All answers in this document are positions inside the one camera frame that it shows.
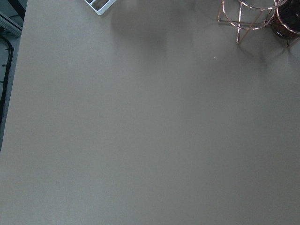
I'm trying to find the aluminium frame rail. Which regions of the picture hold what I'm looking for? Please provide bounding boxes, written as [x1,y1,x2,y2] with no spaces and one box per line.
[0,12,23,37]

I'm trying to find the dark brown glass jar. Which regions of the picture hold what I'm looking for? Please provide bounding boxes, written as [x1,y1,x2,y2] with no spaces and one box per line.
[271,0,300,39]

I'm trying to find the black cable beside table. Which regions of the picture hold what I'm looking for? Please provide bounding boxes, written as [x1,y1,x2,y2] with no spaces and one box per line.
[0,36,15,122]

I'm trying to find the rose gold wire stand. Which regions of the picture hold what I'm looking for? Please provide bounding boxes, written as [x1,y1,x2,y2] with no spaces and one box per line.
[217,0,300,48]

